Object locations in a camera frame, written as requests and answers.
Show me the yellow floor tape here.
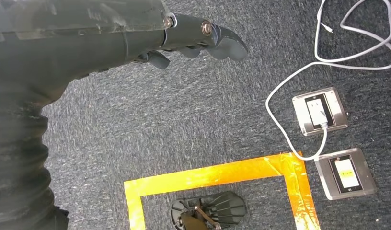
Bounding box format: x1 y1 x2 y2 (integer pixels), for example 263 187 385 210
124 152 321 230

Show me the black robot foot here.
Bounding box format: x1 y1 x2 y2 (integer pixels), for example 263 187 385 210
170 191 248 230

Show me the steel floor socket with plug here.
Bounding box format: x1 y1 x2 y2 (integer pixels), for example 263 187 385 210
292 86 348 137

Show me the steel floor socket yellow label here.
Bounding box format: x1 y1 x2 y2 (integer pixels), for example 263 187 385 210
314 148 378 201

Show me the white floor cable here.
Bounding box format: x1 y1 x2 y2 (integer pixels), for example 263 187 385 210
265 0 391 161

